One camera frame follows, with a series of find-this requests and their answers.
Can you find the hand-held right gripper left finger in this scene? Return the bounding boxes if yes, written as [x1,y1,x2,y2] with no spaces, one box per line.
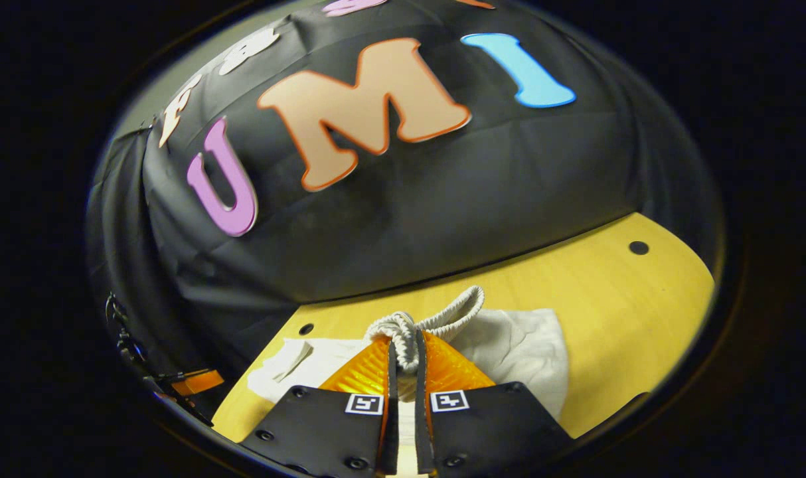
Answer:
[239,334,400,478]

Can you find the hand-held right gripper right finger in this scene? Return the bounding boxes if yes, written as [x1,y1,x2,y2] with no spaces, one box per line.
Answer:
[414,330,573,475]

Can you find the white jeans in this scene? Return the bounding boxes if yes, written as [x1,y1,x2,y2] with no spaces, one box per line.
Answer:
[247,285,570,478]

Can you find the black backdrop cloth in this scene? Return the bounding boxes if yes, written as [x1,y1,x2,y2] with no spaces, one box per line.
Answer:
[84,0,726,426]

